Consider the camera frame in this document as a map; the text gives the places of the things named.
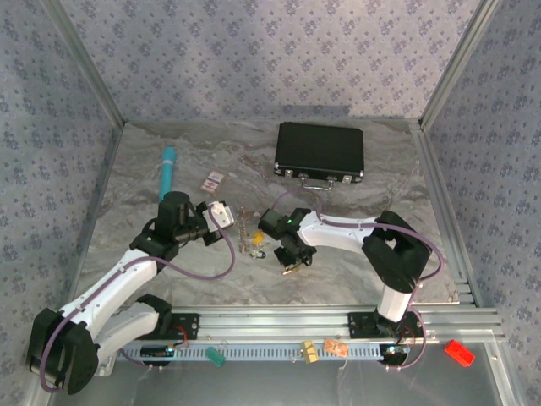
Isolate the teal plastic pen tube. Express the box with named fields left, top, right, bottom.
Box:
left=158, top=145, right=177, bottom=202

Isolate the small red white card box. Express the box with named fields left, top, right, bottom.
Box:
left=199, top=170, right=230, bottom=195

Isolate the black briefcase with metal latches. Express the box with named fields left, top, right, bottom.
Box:
left=273, top=121, right=365, bottom=192

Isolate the tan yellow plastic tag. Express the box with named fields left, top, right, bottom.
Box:
left=299, top=340, right=320, bottom=365

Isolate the orange printed tag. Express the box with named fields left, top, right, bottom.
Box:
left=323, top=337, right=350, bottom=358

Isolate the green plastic tag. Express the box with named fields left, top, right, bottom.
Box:
left=205, top=346, right=227, bottom=368

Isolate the left small circuit board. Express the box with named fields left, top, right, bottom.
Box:
left=139, top=345, right=177, bottom=358

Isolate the red plastic block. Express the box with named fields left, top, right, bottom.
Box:
left=443, top=339, right=477, bottom=369

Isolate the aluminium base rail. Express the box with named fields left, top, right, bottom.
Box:
left=168, top=305, right=508, bottom=342

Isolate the slotted grey cable duct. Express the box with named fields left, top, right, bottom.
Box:
left=117, top=341, right=386, bottom=363

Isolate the aluminium frame post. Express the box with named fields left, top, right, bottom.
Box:
left=41, top=0, right=128, bottom=127
left=417, top=0, right=502, bottom=131

